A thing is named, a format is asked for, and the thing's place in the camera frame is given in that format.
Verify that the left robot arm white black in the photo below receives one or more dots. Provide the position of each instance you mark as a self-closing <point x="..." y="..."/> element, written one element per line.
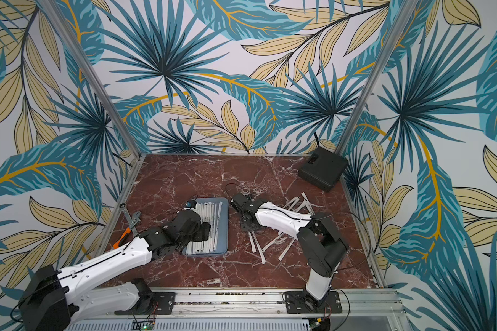
<point x="56" y="298"/>

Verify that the black box with antenna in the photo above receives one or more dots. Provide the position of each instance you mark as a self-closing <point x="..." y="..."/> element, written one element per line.
<point x="323" y="168"/>

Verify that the blue plastic storage tray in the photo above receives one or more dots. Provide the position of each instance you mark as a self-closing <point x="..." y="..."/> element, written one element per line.
<point x="204" y="208"/>

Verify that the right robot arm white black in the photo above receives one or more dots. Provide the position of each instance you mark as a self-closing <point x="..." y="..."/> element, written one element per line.
<point x="318" y="236"/>

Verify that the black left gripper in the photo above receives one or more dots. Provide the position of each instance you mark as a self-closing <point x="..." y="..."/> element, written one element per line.
<point x="203" y="232"/>

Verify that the orange handled adjustable wrench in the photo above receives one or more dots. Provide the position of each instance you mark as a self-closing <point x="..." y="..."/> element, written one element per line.
<point x="132" y="221"/>

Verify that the long white wrapped straw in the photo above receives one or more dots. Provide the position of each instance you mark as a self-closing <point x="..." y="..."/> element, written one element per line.
<point x="259" y="249"/>

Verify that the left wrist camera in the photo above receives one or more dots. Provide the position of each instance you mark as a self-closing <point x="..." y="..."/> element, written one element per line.
<point x="191" y="204"/>

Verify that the left aluminium frame post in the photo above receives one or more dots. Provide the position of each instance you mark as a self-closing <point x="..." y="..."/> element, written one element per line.
<point x="58" y="20"/>

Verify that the aluminium frame post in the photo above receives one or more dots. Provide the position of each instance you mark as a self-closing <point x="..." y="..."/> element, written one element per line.
<point x="394" y="34"/>
<point x="58" y="20"/>

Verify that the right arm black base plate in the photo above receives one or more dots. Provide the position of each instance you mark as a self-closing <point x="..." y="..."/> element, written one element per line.
<point x="301" y="302"/>

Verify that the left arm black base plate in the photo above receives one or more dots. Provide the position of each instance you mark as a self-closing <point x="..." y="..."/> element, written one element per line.
<point x="157" y="303"/>

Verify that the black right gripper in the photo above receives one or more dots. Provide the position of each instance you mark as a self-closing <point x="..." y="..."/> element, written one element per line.
<point x="240" y="203"/>

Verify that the white wrapped straw in tray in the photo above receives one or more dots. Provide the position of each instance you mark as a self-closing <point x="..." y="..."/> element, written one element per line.
<point x="214" y="226"/>

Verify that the white wrapped straw on table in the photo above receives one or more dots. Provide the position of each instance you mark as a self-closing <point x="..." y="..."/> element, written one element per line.
<point x="272" y="242"/>

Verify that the aluminium front rail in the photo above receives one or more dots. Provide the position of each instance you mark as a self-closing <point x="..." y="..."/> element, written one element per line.
<point x="262" y="309"/>

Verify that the green circuit board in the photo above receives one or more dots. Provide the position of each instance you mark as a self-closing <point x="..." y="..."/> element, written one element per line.
<point x="142" y="325"/>

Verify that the right aluminium frame post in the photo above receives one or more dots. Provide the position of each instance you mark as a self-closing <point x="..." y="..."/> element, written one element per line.
<point x="394" y="34"/>

